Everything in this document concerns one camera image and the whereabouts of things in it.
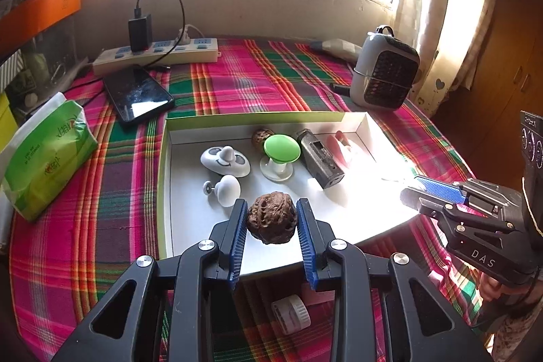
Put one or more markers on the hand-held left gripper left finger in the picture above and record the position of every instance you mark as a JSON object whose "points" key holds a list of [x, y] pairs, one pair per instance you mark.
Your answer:
{"points": [[237, 247]]}

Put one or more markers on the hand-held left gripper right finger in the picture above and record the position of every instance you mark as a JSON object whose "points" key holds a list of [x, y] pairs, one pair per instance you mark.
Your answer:
{"points": [[306, 247]]}

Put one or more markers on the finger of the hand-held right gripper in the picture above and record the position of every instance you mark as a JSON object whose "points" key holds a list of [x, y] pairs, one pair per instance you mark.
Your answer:
{"points": [[441, 188], [418, 201]]}

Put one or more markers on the large brown walnut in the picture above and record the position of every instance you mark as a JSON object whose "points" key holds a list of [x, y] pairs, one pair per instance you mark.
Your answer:
{"points": [[271, 218]]}

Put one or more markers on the white box lid green rim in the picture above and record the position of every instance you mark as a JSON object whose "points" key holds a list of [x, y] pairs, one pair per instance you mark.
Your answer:
{"points": [[360, 213]]}

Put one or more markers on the grey device with clear cap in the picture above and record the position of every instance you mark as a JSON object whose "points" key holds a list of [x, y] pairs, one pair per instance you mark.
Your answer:
{"points": [[318, 158]]}

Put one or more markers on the white smiley face toy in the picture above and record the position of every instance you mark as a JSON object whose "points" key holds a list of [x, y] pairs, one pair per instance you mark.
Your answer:
{"points": [[212, 160]]}

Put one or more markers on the person's right hand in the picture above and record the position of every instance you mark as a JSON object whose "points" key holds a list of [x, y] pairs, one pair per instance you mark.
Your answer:
{"points": [[496, 296]]}

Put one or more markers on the pink flat item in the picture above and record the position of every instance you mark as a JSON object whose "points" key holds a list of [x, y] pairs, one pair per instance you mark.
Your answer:
{"points": [[318, 296]]}

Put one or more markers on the white round knob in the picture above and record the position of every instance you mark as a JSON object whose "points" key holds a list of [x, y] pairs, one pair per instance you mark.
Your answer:
{"points": [[227, 188]]}

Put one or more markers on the white tape roll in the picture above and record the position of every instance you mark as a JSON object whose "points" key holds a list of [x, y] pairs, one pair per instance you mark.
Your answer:
{"points": [[290, 315]]}

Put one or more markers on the red translucent item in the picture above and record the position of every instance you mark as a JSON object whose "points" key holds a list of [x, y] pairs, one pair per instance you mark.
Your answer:
{"points": [[341, 148]]}

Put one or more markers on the green mushroom shaped knob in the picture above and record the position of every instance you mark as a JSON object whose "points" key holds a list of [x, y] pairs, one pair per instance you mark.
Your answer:
{"points": [[280, 148]]}

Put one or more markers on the small brown walnut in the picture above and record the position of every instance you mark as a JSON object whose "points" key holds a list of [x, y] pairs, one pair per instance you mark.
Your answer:
{"points": [[261, 138]]}

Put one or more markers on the brown wooden wardrobe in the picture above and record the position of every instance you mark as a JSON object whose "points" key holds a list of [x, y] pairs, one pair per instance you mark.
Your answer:
{"points": [[509, 69]]}

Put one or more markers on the small white fan heater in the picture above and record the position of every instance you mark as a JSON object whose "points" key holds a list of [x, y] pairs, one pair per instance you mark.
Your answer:
{"points": [[367, 65]]}

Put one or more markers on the plaid tablecloth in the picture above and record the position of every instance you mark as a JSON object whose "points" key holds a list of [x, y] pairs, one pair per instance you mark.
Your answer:
{"points": [[263, 90]]}

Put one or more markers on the white hair trimmer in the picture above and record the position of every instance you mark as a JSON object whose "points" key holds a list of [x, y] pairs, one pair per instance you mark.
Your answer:
{"points": [[339, 48]]}

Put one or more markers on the cream patterned curtain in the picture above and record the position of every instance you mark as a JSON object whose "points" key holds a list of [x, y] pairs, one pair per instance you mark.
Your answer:
{"points": [[449, 5]]}

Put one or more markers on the black smartphone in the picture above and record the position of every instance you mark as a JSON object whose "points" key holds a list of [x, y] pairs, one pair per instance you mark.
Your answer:
{"points": [[135, 92]]}

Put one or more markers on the white power strip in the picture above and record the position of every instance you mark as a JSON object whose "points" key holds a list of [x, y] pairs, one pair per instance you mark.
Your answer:
{"points": [[186, 54]]}

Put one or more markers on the green tissue pack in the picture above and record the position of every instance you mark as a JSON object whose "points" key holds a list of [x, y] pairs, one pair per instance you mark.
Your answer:
{"points": [[46, 162]]}

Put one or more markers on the white plug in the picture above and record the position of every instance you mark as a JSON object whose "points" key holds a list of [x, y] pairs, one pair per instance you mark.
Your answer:
{"points": [[188, 34]]}

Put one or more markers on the black charger adapter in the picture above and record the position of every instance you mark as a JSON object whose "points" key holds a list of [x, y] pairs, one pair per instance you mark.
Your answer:
{"points": [[141, 31]]}

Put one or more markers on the orange box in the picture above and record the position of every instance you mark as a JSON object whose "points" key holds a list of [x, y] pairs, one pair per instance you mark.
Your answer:
{"points": [[42, 12]]}

